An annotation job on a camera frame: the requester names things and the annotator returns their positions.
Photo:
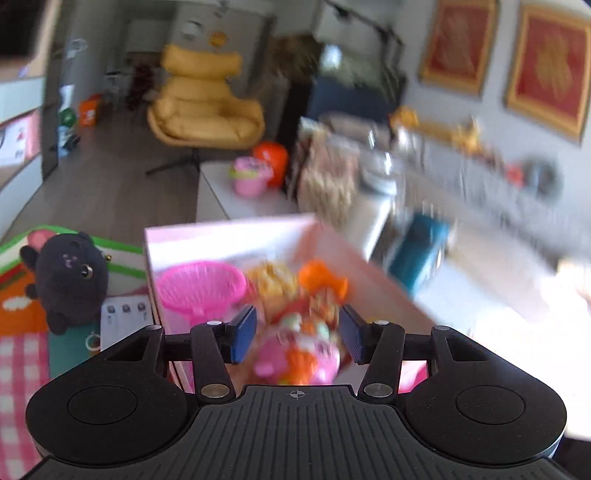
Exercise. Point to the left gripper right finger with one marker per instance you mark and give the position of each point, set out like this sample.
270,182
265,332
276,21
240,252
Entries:
380,347

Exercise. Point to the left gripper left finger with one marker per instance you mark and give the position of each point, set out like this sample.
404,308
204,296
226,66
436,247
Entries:
215,345

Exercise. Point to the pink orange toy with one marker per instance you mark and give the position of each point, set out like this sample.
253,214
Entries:
298,351

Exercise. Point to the black plush toy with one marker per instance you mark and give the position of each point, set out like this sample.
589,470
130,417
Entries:
70,280

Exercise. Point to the pink plastic basket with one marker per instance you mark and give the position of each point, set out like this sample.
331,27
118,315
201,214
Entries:
202,289

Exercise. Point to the orange plastic toy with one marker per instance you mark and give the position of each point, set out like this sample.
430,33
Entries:
315,276

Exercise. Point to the pink cardboard box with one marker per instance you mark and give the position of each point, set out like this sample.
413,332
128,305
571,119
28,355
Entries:
270,251

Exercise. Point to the teal thermos bottle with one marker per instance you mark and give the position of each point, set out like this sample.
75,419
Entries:
413,260

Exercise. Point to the white thermos bottle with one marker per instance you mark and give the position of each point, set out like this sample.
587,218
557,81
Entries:
376,198

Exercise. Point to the pink toy bucket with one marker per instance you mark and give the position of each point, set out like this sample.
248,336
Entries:
250,176

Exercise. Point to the colourful play mat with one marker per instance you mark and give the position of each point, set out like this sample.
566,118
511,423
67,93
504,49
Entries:
30,354

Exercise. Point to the beige sofa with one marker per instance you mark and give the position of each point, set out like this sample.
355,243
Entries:
453,159

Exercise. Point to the orange toy bucket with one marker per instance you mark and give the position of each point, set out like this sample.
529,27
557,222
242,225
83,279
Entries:
277,157

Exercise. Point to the large glass nut jar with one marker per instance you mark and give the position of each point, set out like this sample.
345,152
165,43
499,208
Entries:
330,172

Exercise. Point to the yellow duck plush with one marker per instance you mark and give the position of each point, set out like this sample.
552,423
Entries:
404,117

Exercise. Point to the yellow lounge chair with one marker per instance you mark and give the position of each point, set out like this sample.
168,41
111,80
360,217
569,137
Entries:
196,109

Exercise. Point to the orange cardboard box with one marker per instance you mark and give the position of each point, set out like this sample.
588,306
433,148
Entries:
88,110

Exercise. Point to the glass fish tank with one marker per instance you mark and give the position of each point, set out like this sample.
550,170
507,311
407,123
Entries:
380,74

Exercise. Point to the white SF parcel box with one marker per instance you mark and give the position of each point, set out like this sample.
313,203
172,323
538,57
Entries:
13,144

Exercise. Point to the red framed picture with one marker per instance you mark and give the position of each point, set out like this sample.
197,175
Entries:
459,47
550,75

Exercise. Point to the white tv cabinet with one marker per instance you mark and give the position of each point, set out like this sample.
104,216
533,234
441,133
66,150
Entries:
22,95

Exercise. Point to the yellow round wall ornament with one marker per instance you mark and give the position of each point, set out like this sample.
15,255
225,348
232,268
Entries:
218,39

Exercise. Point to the panda wall clock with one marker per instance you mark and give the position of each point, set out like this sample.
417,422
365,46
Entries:
191,29

